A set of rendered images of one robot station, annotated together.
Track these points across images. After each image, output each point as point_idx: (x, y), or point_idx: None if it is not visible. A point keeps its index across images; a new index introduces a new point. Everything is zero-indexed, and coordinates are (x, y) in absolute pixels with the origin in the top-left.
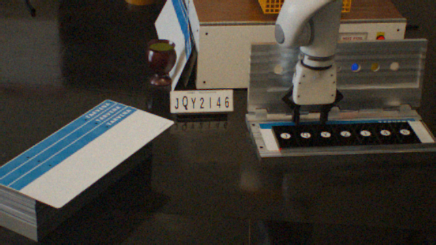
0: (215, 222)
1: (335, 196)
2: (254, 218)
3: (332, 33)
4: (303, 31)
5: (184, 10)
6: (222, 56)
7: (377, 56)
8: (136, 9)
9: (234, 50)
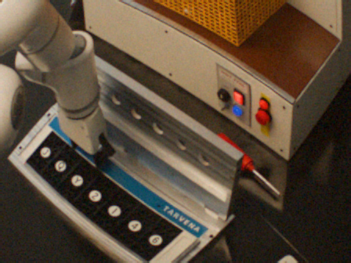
0: None
1: (17, 239)
2: None
3: (64, 90)
4: (32, 74)
5: None
6: (101, 14)
7: (182, 134)
8: None
9: (110, 15)
